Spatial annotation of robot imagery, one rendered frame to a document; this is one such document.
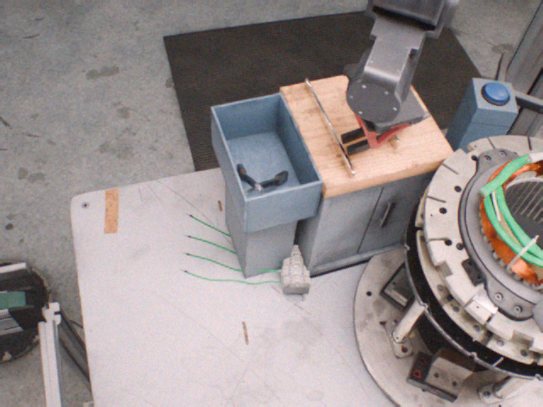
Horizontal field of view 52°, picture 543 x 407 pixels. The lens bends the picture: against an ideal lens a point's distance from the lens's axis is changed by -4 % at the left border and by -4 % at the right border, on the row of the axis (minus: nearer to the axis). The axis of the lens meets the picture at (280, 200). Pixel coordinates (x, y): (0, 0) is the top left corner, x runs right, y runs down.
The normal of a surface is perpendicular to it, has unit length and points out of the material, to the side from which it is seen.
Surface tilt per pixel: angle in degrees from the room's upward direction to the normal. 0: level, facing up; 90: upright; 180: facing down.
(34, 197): 0
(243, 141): 0
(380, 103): 94
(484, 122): 90
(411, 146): 0
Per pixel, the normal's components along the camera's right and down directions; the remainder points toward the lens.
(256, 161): 0.07, -0.54
